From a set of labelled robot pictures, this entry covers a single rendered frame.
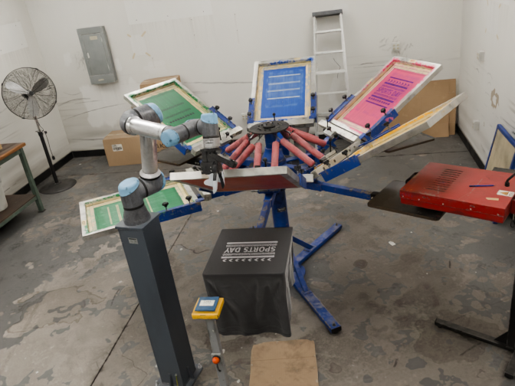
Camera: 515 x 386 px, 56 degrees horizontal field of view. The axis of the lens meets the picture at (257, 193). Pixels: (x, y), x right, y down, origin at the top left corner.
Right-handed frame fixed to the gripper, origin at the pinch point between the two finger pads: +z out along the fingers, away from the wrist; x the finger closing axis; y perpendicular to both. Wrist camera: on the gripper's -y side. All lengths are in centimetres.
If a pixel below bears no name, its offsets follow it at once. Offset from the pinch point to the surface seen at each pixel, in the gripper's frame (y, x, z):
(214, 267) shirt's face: 16, -33, 46
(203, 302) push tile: 14, -2, 54
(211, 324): 11, -3, 65
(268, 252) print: -11, -47, 42
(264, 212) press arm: -1, -99, 30
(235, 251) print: 8, -48, 42
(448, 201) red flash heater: -110, -67, 21
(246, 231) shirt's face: 6, -69, 35
